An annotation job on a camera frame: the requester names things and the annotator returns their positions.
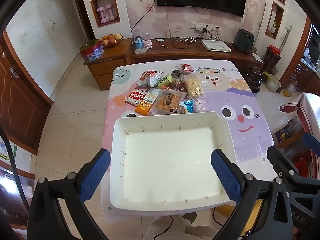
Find black hanging television cable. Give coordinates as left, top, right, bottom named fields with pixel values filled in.
left=131, top=0, right=158, bottom=39

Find long wooden media cabinet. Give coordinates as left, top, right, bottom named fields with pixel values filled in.
left=127, top=38, right=264, bottom=67

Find clear box of yellow pastries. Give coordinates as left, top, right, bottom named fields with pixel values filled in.
left=149, top=89, right=185, bottom=115

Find green snack packet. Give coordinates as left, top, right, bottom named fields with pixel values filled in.
left=156, top=74, right=174, bottom=89

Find white set-top box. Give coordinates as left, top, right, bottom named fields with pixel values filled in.
left=201, top=39, right=232, bottom=53

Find dark air fryer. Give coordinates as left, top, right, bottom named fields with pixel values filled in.
left=234, top=29, right=255, bottom=54

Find orange white oat bar packet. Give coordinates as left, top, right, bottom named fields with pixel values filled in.
left=135, top=91, right=159, bottom=115

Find clear labelled pastry packet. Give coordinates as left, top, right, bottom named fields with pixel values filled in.
left=194, top=98, right=208, bottom=112

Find woven basket with red lid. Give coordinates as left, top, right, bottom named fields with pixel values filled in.
left=262, top=44, right=282, bottom=75

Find red white cookie packet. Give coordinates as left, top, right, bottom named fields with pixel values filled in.
left=125, top=90, right=148, bottom=105

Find yellow oil bottle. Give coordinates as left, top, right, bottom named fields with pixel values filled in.
left=283, top=82, right=298, bottom=98

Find red round tin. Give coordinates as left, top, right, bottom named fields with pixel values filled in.
left=79, top=39, right=105, bottom=62

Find black coiled cable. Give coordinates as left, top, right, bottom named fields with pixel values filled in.
left=168, top=37, right=190, bottom=49

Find cartoon printed tablecloth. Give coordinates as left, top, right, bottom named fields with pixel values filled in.
left=101, top=60, right=274, bottom=224

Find brown wooden door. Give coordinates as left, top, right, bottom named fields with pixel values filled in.
left=0, top=30, right=53, bottom=155

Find wooden drawer cabinet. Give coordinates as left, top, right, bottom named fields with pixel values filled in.
left=84, top=39, right=133, bottom=91

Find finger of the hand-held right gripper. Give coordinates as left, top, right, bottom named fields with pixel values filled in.
left=302, top=132, right=320, bottom=157
left=267, top=145, right=299, bottom=184

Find thin black cable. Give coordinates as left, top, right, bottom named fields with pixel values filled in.
left=160, top=215, right=175, bottom=240

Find person's beige trousers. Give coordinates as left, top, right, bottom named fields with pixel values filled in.
left=142, top=212, right=220, bottom=240

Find white red bread bag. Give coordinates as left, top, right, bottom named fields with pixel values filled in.
left=139, top=70, right=165, bottom=88

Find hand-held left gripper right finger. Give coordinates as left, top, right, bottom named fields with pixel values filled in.
left=211, top=149, right=293, bottom=240

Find bowl of fruit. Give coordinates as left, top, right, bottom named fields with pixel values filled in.
left=100, top=33, right=124, bottom=48

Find white wall socket panel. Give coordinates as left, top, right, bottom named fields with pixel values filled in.
left=190, top=22, right=216, bottom=32

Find thick black cable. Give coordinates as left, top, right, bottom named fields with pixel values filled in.
left=0, top=127, right=28, bottom=205

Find white plastic tray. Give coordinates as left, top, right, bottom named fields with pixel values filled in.
left=109, top=111, right=238, bottom=212

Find dark ceramic jar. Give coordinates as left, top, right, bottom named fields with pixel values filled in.
left=246, top=66, right=263, bottom=93

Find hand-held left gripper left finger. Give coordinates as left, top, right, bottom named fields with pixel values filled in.
left=27, top=149, right=111, bottom=240

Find pink dumbbell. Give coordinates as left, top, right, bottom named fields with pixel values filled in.
left=105, top=4, right=116, bottom=21
left=97, top=7, right=107, bottom=23

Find bag of yellow puffed snacks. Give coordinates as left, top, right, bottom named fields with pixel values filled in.
left=185, top=74, right=208, bottom=98

